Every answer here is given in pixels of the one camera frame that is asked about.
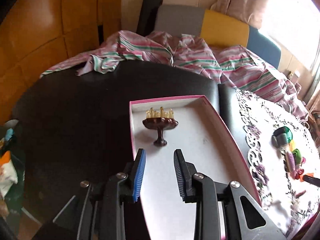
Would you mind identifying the black lidded clear jar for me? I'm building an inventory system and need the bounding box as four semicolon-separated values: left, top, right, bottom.
271;126;293;148

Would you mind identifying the green flanged plastic spool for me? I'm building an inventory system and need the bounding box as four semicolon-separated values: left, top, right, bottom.
290;146;303;164

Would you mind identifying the pink-rimmed white box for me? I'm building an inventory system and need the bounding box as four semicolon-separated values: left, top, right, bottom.
129;95;259;239

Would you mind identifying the purple oval soap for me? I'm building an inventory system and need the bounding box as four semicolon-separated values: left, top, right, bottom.
285;151;300;173

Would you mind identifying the white embroidered floral tablecloth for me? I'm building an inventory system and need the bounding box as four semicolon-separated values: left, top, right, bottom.
236;90;319;239

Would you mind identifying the striped pink green cloth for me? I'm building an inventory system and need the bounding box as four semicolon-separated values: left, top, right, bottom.
42;30;309;121

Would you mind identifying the snack bag on side table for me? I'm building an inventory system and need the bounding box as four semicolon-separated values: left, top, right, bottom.
0;151;18;199

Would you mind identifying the black rolled mat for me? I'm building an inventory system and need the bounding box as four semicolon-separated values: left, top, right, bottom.
136;0;163;36

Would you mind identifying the grey yellow blue sofa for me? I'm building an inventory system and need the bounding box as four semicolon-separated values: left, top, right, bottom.
155;4;281;68

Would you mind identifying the brown pedestal with yellow pegs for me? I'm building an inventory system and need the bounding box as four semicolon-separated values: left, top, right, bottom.
142;107;178;147

